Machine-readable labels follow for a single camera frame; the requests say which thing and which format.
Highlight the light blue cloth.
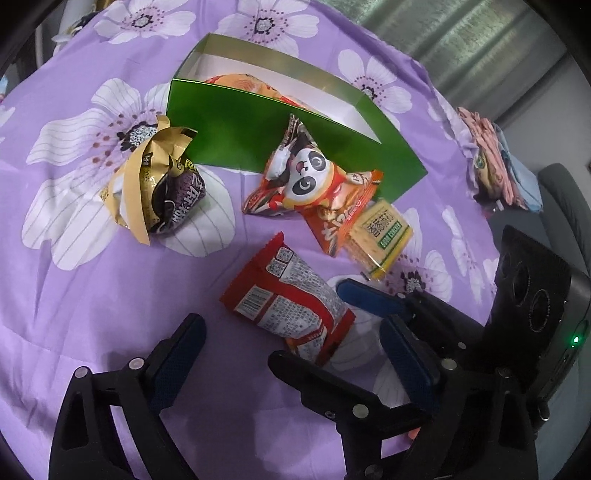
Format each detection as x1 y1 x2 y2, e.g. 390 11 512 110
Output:
496 124 543 213

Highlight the gold and brown snack packet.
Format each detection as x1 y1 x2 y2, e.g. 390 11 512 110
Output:
102 115 207 247

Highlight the grey chair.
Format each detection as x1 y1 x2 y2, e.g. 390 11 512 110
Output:
538 164 591 287

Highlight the orange panda snack packet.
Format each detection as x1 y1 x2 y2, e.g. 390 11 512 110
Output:
242 113 384 257

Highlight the pink patterned cloth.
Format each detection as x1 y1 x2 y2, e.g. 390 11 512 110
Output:
457 106 518 206

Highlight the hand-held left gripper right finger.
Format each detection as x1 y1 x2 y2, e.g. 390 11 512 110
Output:
379 315 541 480

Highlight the grey curtain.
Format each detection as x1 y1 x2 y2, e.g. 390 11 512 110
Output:
318 0 568 125

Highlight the yellow printed cloth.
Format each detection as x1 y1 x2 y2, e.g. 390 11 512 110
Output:
471 152 504 195

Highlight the yellow green cracker packet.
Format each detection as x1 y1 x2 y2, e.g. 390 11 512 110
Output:
348 198 414 281

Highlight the orange cookie packet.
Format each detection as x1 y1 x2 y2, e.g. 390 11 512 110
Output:
203 74 324 116

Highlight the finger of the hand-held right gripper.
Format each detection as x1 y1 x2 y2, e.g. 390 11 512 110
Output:
336 278 490 365
268 350 435 480

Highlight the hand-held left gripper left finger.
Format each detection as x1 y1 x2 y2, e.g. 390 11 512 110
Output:
48 313 207 480

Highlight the red and white snack packet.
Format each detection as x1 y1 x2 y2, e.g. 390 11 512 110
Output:
219 232 357 367

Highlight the purple floral bedsheet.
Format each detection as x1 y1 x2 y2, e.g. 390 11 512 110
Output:
0 0 509 480

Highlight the green cardboard box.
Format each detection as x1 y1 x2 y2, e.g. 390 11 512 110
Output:
165 33 428 204

